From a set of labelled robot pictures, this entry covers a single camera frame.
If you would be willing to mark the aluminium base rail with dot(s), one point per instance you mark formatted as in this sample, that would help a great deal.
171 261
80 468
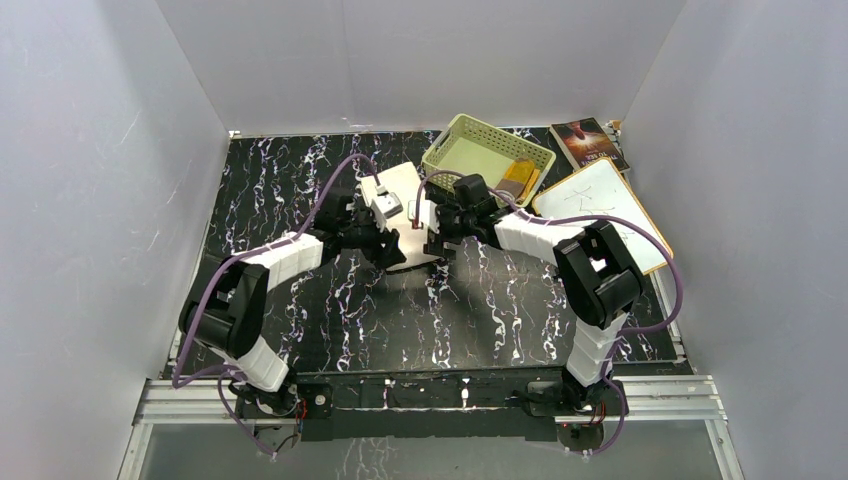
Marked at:
650 398

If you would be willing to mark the brown and yellow towel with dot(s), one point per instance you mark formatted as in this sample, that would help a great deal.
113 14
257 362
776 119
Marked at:
518 180

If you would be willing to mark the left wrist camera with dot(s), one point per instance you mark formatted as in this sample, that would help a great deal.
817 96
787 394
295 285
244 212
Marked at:
385 206

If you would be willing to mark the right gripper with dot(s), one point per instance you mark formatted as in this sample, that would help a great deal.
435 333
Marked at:
436 241

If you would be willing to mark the light green plastic basket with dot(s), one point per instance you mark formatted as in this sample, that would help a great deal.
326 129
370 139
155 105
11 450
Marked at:
471 146

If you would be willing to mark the cream white towel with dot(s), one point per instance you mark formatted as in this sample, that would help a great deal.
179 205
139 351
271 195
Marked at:
403 181

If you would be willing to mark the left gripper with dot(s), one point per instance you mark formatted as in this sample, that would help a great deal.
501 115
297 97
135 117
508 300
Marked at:
388 255

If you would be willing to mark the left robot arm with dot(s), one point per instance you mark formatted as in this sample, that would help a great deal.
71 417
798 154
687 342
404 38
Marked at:
224 310

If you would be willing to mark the dark cover book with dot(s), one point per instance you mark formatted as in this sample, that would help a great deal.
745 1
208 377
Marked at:
585 141

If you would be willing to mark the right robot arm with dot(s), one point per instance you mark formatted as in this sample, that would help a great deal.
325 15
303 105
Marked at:
601 280

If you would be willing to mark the whiteboard with wooden frame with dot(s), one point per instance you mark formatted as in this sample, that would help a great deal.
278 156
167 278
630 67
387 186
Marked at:
599 189

